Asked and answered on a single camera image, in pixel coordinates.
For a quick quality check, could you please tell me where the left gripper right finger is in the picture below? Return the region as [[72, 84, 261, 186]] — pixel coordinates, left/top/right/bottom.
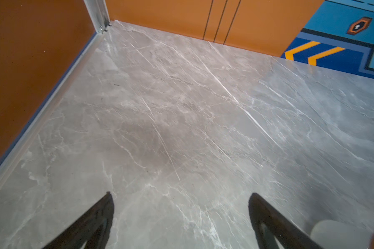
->
[[248, 193, 321, 249]]

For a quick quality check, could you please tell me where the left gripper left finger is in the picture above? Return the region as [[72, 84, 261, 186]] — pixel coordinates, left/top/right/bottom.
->
[[44, 192, 114, 249]]

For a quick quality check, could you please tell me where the frosted glass carafe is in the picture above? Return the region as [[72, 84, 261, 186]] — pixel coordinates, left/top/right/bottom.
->
[[310, 220, 373, 249]]

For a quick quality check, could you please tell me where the left aluminium corner post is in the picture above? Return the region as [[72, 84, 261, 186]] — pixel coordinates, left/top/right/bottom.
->
[[84, 0, 110, 33]]

